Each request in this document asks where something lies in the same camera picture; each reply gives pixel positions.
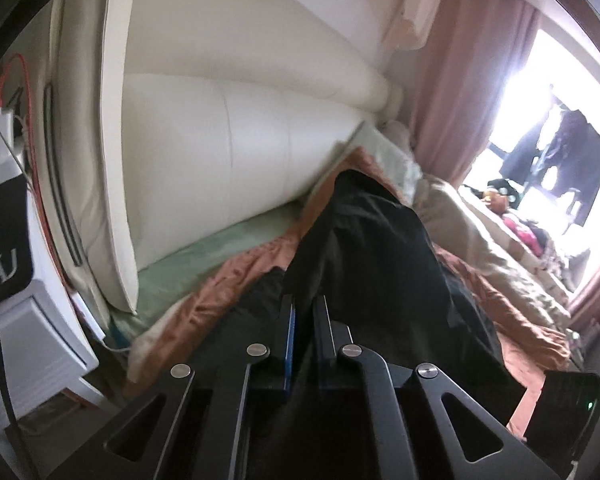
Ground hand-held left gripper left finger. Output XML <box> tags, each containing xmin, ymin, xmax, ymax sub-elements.
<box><xmin>45</xmin><ymin>295</ymin><xmax>297</xmax><ymax>480</ymax></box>

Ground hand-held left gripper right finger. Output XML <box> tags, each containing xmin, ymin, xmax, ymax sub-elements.
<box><xmin>312</xmin><ymin>295</ymin><xmax>566</xmax><ymax>480</ymax></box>

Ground black pants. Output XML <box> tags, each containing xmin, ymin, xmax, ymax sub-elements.
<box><xmin>187</xmin><ymin>169</ymin><xmax>526</xmax><ymax>480</ymax></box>

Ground pile of colourful clothes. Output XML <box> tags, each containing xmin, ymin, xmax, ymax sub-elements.
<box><xmin>485</xmin><ymin>175</ymin><xmax>591</xmax><ymax>271</ymax></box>

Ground hanging dark clothes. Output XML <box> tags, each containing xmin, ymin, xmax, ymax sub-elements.
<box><xmin>500</xmin><ymin>85</ymin><xmax>600</xmax><ymax>226</ymax></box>

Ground brown duvet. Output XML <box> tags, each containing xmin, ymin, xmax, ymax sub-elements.
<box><xmin>122</xmin><ymin>147</ymin><xmax>573</xmax><ymax>436</ymax></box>

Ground pink curtain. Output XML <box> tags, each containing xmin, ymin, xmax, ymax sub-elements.
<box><xmin>567</xmin><ymin>230</ymin><xmax>600</xmax><ymax>341</ymax></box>
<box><xmin>407</xmin><ymin>0</ymin><xmax>543</xmax><ymax>186</ymax></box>

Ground pale bed pillow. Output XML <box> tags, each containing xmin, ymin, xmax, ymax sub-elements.
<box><xmin>107</xmin><ymin>122</ymin><xmax>423</xmax><ymax>321</ymax></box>

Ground beige blanket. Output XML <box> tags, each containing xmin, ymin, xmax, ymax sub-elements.
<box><xmin>412</xmin><ymin>172</ymin><xmax>573</xmax><ymax>331</ymax></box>

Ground plush toy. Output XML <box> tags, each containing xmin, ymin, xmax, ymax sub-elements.
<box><xmin>482</xmin><ymin>177</ymin><xmax>523</xmax><ymax>211</ymax></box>

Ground white padded headboard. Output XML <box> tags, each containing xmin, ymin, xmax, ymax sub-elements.
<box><xmin>45</xmin><ymin>0</ymin><xmax>406</xmax><ymax>316</ymax></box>

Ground white nightstand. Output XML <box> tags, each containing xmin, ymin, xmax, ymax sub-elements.
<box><xmin>0</xmin><ymin>190</ymin><xmax>106</xmax><ymax>421</ymax></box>

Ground black cable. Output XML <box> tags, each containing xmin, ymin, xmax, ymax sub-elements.
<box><xmin>0</xmin><ymin>270</ymin><xmax>36</xmax><ymax>480</ymax></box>

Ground red cable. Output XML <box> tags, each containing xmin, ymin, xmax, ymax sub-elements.
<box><xmin>0</xmin><ymin>52</ymin><xmax>81</xmax><ymax>311</ymax></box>

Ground wall air conditioner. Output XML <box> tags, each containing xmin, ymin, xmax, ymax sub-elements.
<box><xmin>380</xmin><ymin>0</ymin><xmax>453</xmax><ymax>51</ymax></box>

